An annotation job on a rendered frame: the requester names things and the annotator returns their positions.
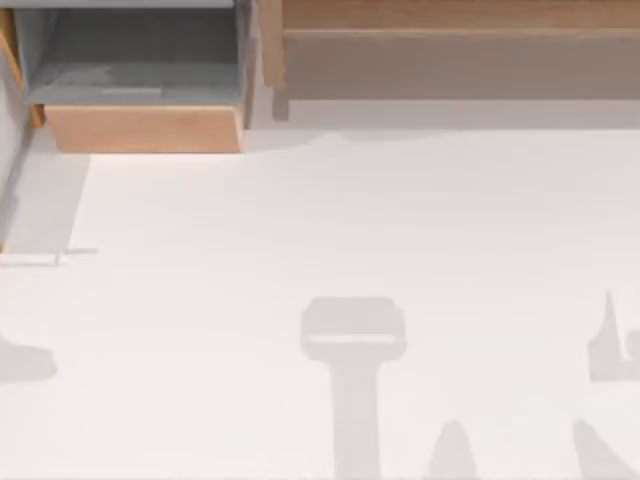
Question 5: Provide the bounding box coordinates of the pulled-out grey pierced drawer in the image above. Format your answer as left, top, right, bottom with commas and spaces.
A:
10, 0, 257, 132

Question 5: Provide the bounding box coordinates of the pale wooden drawer front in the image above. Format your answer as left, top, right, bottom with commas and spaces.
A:
43, 103, 245, 154

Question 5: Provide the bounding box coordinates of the wooden cupboard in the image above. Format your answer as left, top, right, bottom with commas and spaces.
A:
256, 0, 640, 122

